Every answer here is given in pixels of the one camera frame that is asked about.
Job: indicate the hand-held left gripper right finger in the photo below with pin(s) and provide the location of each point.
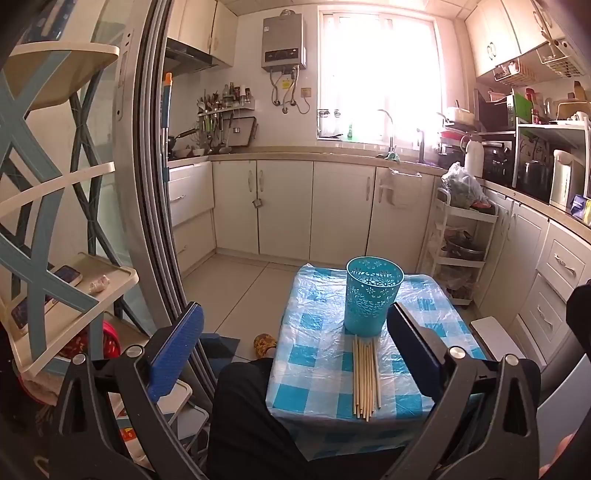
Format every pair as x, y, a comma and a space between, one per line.
415, 346

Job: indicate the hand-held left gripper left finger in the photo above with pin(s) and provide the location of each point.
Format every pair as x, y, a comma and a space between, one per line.
178, 350

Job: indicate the bundle of wooden chopsticks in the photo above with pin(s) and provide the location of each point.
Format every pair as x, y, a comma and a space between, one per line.
364, 378

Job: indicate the blue perforated plastic basket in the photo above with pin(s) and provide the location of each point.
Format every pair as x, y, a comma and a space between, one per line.
369, 300

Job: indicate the red patterned container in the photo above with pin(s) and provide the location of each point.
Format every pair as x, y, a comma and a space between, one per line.
108, 341

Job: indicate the white stool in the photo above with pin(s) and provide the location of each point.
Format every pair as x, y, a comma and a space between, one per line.
487, 334

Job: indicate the yellow patterned slipper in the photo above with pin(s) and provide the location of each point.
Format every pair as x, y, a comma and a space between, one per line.
264, 345

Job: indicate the person's black trouser leg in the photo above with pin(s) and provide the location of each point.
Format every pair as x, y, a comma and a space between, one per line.
244, 415

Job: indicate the blue checkered plastic tablecloth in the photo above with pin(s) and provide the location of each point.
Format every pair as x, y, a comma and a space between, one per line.
314, 360

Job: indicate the small white object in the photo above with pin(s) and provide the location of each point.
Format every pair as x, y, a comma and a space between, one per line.
98, 284

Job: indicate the blue box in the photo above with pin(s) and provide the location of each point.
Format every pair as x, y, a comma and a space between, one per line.
581, 206

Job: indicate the white rolling cart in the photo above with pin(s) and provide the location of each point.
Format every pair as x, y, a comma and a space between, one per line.
489, 230

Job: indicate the white electric water boiler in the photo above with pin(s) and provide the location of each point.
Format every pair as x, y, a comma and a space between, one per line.
563, 180

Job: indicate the white door hanging rack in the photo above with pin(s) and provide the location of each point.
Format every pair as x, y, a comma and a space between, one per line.
401, 187

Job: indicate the clear plastic bag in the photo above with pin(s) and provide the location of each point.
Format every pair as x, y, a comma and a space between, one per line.
461, 187

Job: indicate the small hanging metal cup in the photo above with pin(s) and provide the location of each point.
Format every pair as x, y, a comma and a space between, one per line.
257, 204

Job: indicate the black countertop oven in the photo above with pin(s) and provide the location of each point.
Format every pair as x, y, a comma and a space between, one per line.
498, 164

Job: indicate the cream base cabinets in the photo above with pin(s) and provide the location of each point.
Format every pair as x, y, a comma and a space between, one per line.
286, 207

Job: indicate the white countertop shelf rack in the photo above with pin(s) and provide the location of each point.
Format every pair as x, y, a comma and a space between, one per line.
554, 131

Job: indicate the white thermos jug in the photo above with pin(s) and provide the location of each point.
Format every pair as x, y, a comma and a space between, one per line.
473, 159

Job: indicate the black frying pan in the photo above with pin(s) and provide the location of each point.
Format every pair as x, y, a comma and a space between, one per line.
178, 138

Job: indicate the chrome sink faucet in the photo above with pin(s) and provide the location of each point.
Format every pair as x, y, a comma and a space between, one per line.
391, 134

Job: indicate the green cutting board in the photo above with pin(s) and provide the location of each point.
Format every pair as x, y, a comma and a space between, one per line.
522, 108

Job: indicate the black microwave oven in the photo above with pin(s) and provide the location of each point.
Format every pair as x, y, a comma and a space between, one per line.
494, 113

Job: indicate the hanging metal baking tray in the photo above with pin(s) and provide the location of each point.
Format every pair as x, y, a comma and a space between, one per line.
244, 131

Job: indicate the blue and cream shelf unit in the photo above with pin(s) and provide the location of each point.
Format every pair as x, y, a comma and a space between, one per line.
27, 138

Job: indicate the kitchen window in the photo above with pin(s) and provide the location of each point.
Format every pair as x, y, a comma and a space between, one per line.
378, 74

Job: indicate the black range hood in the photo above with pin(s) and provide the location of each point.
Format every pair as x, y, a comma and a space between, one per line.
189, 57

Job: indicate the wall utensil rack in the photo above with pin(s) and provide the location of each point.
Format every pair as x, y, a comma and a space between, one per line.
226, 104

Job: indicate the cream wall cabinets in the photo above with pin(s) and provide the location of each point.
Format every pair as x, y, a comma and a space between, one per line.
203, 27
498, 32

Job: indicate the silver wall water heater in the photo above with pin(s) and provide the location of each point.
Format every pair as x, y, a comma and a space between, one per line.
284, 41

